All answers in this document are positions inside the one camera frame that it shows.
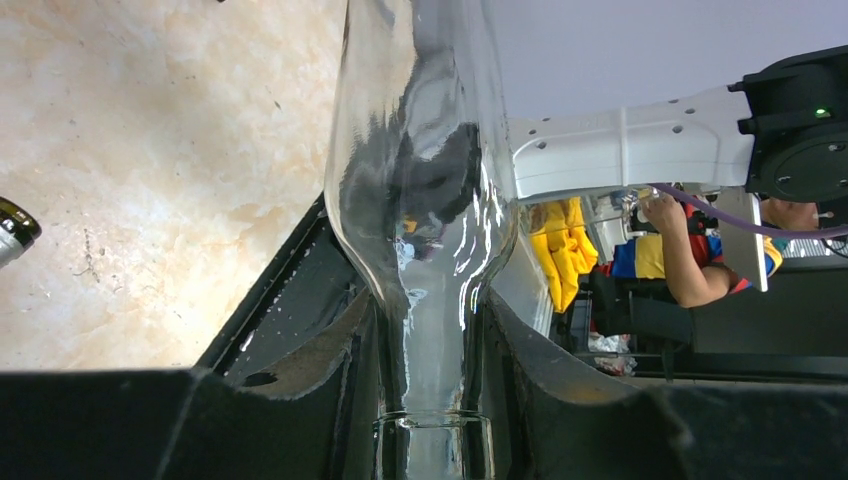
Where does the person in colourful shirt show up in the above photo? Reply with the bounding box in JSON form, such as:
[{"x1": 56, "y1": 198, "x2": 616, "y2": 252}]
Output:
[{"x1": 599, "y1": 193, "x2": 819, "y2": 308}]

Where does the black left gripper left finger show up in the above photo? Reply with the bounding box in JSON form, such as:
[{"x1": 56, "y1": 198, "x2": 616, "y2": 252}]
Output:
[{"x1": 1, "y1": 292, "x2": 374, "y2": 479}]

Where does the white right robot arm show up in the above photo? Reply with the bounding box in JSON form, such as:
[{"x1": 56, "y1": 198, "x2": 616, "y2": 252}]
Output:
[{"x1": 509, "y1": 46, "x2": 847, "y2": 202}]

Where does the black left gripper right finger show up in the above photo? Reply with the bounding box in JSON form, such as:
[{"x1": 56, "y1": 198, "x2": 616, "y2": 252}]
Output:
[{"x1": 483, "y1": 293, "x2": 847, "y2": 479}]

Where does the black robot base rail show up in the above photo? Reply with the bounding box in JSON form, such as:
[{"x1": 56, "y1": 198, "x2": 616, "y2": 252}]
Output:
[{"x1": 196, "y1": 197, "x2": 365, "y2": 385}]

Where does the clear glass bottle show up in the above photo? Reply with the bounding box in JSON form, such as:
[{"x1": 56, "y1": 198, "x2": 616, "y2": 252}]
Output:
[{"x1": 324, "y1": 1, "x2": 518, "y2": 479}]

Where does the green wine bottle lying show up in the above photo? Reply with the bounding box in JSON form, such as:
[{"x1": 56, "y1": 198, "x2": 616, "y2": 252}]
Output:
[{"x1": 0, "y1": 197, "x2": 42, "y2": 268}]

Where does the yellow cloth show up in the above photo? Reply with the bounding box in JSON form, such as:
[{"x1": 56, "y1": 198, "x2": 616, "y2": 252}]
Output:
[{"x1": 529, "y1": 197, "x2": 599, "y2": 313}]

